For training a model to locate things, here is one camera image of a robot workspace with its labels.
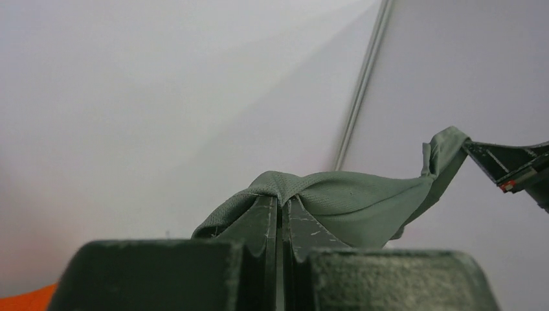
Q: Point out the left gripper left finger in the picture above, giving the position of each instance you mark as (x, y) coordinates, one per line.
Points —
(232, 271)

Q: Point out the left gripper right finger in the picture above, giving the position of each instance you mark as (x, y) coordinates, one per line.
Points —
(323, 273)

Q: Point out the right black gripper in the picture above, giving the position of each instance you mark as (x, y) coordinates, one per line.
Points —
(514, 168)

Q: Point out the dark grey t-shirt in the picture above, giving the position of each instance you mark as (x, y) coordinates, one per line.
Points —
(362, 210)

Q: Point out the folded orange t-shirt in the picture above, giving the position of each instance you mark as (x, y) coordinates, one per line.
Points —
(37, 300)

